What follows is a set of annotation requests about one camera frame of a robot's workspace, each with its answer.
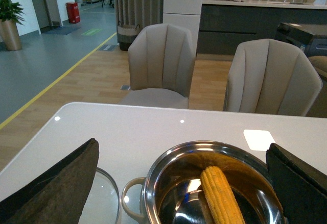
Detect glass pot lid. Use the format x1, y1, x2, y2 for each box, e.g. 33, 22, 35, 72
79, 168, 120, 223

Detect woven laundry basket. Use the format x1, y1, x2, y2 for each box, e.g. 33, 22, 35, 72
117, 21, 141, 51

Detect white pillar cabinet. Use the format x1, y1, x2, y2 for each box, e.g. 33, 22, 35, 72
163, 0, 202, 42

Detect red fire extinguisher box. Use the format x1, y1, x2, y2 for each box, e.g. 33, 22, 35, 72
66, 2, 80, 23

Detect black appliance box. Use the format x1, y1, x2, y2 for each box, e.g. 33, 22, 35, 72
275, 22, 326, 57

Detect potted green plant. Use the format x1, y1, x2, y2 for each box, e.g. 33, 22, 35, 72
1, 0, 24, 51

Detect beige curtain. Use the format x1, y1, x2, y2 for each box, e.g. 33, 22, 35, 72
114, 0, 164, 28

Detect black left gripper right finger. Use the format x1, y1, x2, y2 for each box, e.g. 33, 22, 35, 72
266, 143, 326, 223

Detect beige chair right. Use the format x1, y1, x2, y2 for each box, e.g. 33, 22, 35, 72
223, 39, 322, 116

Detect beige chair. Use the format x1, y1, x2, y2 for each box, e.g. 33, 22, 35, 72
223, 39, 322, 116
120, 23, 196, 109

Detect dark kitchen counter cabinet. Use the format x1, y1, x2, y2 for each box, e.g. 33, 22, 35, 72
197, 2, 326, 55

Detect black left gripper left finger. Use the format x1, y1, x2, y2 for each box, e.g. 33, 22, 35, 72
1, 138, 99, 223

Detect white electric cooking pot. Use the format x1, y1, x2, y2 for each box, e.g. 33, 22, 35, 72
122, 141, 287, 223

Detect beige chair left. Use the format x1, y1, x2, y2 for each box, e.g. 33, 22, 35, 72
120, 23, 196, 109

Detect yellow corn cob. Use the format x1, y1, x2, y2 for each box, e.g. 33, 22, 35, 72
200, 166, 245, 223

